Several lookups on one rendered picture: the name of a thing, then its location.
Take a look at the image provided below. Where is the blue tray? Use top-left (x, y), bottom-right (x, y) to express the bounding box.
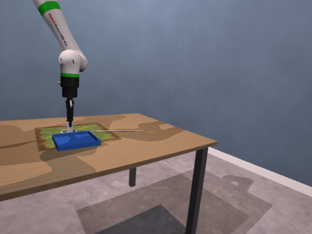
top-left (52, 131), bottom-right (101, 151)

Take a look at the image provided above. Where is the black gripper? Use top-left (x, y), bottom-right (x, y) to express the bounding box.
top-left (62, 88), bottom-right (77, 132)

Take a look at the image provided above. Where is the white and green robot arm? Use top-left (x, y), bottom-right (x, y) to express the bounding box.
top-left (33, 0), bottom-right (88, 88)

